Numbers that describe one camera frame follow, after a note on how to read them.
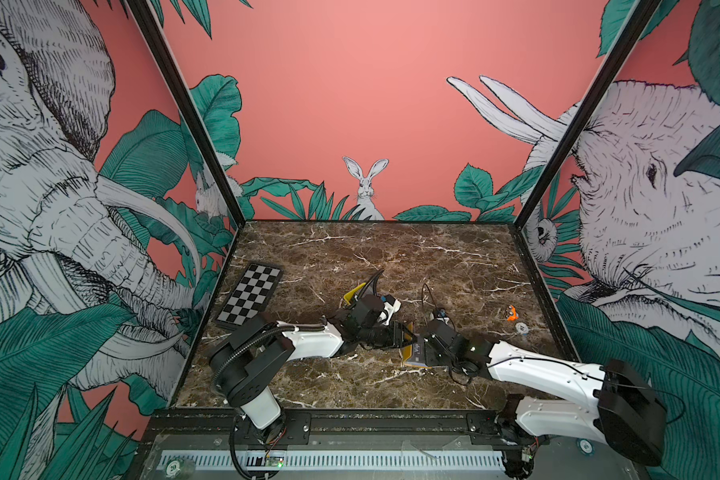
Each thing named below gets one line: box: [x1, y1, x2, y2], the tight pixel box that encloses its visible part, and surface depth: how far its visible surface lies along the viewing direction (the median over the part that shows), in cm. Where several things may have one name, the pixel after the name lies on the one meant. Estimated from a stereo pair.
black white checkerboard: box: [214, 263, 284, 330], surface depth 97 cm
